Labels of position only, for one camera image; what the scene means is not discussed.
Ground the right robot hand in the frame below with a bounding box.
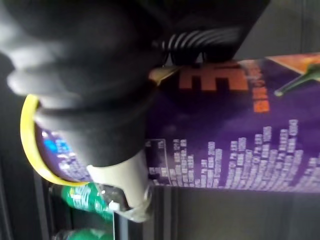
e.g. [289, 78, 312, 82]
[0, 0, 272, 223]

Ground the purple chips can yellow lid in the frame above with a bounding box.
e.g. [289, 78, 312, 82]
[20, 51, 320, 194]

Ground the green plastic bottle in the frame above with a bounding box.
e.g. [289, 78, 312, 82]
[59, 182, 116, 222]
[52, 227, 115, 240]

